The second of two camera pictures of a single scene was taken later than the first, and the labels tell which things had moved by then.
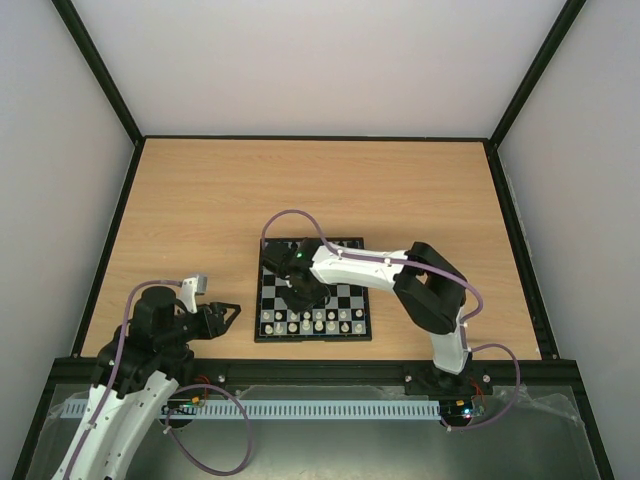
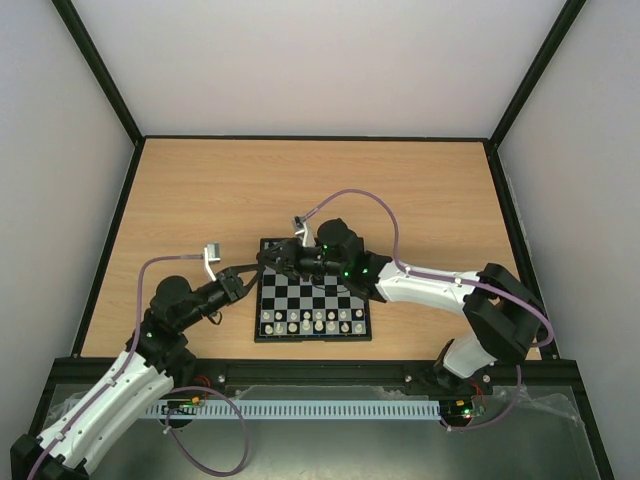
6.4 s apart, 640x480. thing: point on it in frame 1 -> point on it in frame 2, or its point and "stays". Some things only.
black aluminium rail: [225, 374] stays
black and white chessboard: [344, 317] stays
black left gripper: [215, 325] -> [235, 287]
